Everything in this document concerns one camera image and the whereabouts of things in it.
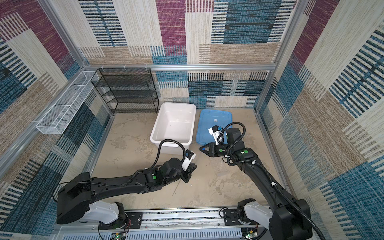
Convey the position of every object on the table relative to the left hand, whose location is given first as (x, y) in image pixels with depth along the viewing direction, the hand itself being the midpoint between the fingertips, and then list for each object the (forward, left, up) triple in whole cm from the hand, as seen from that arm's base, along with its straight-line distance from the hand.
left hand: (196, 164), depth 77 cm
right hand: (+5, -2, +5) cm, 7 cm away
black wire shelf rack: (+56, +48, +3) cm, 74 cm away
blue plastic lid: (+43, -9, -14) cm, 46 cm away
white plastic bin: (+42, +14, -14) cm, 47 cm away
